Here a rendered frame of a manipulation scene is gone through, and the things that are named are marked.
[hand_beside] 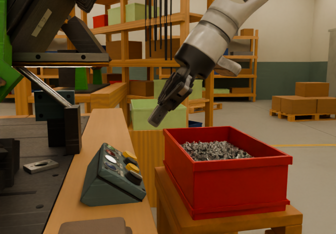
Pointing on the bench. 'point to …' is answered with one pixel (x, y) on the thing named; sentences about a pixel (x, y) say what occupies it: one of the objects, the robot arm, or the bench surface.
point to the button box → (110, 181)
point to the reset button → (132, 167)
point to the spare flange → (33, 167)
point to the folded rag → (96, 226)
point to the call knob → (134, 176)
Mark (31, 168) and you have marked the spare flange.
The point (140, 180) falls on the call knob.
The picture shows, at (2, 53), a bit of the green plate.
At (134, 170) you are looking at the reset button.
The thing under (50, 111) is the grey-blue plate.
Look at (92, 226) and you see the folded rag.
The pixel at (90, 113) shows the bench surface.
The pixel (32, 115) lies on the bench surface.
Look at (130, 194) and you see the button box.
